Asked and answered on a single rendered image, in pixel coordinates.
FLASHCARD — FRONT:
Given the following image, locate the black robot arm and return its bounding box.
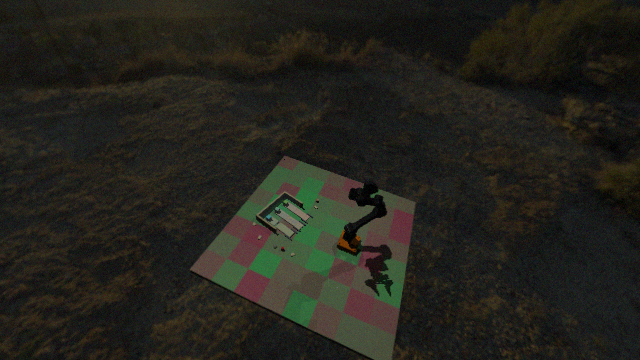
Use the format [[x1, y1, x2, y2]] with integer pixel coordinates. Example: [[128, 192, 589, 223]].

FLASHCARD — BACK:
[[343, 181, 387, 243]]

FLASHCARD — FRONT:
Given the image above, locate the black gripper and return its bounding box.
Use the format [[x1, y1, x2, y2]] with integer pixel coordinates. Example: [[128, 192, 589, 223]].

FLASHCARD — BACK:
[[348, 188, 384, 207]]

